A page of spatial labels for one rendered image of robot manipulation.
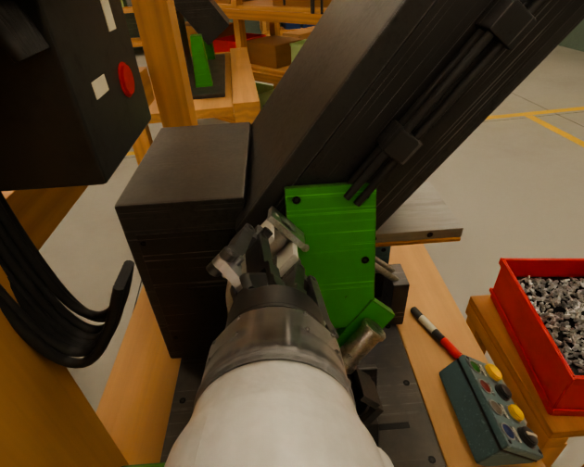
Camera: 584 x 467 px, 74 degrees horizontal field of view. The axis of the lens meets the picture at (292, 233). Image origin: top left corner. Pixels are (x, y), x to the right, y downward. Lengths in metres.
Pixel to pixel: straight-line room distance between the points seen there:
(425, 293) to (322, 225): 0.44
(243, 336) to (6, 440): 0.28
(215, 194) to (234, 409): 0.41
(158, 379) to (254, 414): 0.64
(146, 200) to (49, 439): 0.30
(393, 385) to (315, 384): 0.54
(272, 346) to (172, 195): 0.39
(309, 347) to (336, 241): 0.30
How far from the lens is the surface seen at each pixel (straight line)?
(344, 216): 0.50
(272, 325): 0.23
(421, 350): 0.78
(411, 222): 0.68
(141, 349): 0.86
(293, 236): 0.45
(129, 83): 0.45
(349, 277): 0.53
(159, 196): 0.57
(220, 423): 0.17
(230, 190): 0.56
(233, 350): 0.22
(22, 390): 0.47
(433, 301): 0.88
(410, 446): 0.68
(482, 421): 0.69
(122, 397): 0.81
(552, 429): 0.90
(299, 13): 3.16
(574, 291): 1.05
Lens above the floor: 1.51
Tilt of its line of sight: 36 degrees down
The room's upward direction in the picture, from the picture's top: 3 degrees counter-clockwise
